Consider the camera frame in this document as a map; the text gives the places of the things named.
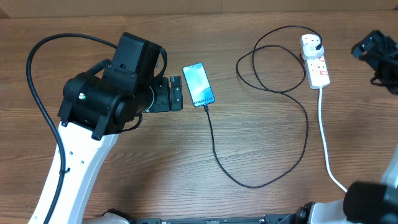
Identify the white power strip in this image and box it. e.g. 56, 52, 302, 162
300, 34, 330, 89

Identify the blue screen Galaxy smartphone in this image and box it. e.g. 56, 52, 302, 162
182, 63, 215, 108

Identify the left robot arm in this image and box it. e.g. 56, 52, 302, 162
30, 32, 183, 223

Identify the black USB charging cable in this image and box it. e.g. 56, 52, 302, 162
203, 25, 324, 190

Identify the white power strip cord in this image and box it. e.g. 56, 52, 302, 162
317, 86, 348, 193

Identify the white charger plug adapter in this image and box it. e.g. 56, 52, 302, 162
302, 44, 324, 60

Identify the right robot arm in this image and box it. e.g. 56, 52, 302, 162
281, 30, 397, 224

